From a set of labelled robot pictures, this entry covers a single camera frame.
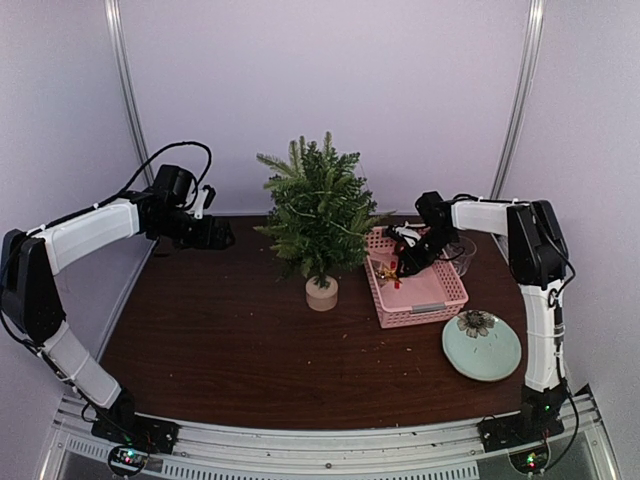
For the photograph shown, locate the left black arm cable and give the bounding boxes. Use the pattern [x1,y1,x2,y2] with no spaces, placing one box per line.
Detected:
[94,141,214,211]

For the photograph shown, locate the round wooden tree base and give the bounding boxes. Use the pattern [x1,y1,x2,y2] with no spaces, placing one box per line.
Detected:
[305,276,338,312]

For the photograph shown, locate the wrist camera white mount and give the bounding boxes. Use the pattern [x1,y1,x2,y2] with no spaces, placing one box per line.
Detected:
[191,185,216,220]
[385,222,422,247]

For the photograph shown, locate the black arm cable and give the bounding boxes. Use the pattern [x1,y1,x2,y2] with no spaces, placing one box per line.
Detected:
[94,141,214,211]
[544,234,581,451]

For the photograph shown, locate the pink plastic basket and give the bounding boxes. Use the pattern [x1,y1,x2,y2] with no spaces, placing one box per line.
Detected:
[364,226,469,329]

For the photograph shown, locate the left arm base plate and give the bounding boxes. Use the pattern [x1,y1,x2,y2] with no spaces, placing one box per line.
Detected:
[91,409,180,454]

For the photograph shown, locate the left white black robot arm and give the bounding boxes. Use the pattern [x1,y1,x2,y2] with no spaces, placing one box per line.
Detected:
[1,165,235,444]

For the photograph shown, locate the thin wire string lights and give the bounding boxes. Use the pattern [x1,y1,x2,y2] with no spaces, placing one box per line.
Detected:
[264,174,377,237]

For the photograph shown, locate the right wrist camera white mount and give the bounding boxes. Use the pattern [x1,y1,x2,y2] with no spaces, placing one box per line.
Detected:
[385,222,422,247]

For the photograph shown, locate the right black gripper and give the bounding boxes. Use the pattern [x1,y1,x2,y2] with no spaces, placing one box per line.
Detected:
[399,226,459,277]

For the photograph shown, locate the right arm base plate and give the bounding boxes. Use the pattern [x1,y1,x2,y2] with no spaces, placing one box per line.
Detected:
[477,411,565,453]

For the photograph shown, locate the pale green flower plate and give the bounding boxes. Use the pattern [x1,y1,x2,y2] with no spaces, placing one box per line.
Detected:
[441,310,522,382]

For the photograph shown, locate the clear drinking glass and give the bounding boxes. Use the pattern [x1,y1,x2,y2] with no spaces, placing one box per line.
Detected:
[445,235,477,277]

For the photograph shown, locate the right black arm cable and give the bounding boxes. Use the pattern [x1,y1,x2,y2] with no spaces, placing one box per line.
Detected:
[544,234,581,451]

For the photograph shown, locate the right aluminium frame post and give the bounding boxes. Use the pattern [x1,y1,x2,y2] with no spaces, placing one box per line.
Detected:
[490,0,546,199]

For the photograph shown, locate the left aluminium frame post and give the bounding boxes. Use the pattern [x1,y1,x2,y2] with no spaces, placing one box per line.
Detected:
[104,0,148,165]

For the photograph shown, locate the left green circuit board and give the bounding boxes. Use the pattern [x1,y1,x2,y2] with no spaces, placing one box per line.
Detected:
[107,445,149,476]

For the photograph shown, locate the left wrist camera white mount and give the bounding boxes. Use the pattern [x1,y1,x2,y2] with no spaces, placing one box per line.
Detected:
[191,185,216,220]

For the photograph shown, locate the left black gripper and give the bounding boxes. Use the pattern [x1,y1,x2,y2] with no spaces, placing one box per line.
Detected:
[152,207,236,250]

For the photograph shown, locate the aluminium frame post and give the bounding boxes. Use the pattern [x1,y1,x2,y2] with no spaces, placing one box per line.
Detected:
[104,0,148,165]
[490,0,546,199]

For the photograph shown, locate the green circuit board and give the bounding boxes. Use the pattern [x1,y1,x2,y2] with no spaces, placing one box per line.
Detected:
[509,446,550,475]
[107,445,149,476]

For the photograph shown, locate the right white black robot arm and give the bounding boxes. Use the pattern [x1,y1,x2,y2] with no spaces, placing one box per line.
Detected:
[395,191,574,442]

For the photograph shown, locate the small green christmas tree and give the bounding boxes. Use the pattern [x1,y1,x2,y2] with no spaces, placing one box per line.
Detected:
[255,132,393,289]

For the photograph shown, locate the front aluminium rail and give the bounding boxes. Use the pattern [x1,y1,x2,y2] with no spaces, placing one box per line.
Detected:
[49,389,611,480]

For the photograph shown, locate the gold star red ornament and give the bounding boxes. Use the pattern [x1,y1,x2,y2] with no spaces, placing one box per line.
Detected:
[375,261,401,290]

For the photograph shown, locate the right green circuit board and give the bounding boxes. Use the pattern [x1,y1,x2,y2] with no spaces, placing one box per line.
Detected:
[509,446,550,475]

